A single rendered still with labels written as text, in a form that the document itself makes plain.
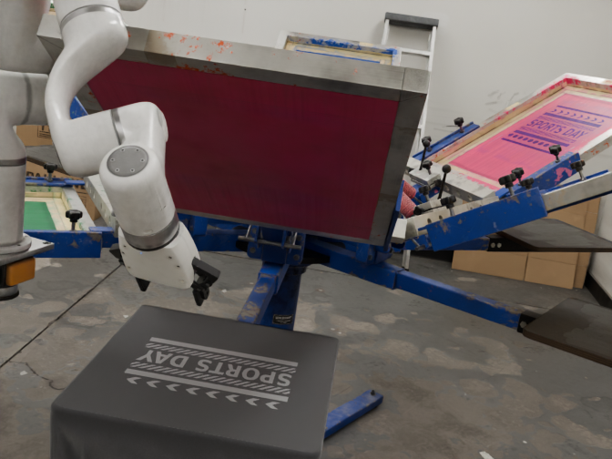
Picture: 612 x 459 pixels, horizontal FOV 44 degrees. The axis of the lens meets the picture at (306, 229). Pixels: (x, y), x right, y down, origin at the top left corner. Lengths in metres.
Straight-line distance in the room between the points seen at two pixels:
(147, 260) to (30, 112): 0.45
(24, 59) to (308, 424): 0.77
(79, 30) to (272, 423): 0.69
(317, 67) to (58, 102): 0.37
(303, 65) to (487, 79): 4.67
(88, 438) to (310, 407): 0.38
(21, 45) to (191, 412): 0.66
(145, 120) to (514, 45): 4.93
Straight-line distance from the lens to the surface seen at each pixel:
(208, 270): 1.06
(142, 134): 0.96
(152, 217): 0.96
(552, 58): 5.83
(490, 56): 5.76
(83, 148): 0.98
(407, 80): 1.12
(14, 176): 1.42
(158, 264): 1.05
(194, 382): 1.42
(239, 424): 1.30
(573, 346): 1.95
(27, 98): 1.40
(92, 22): 1.05
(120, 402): 1.34
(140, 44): 1.18
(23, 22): 1.31
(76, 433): 1.33
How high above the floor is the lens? 1.60
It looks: 15 degrees down
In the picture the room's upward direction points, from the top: 8 degrees clockwise
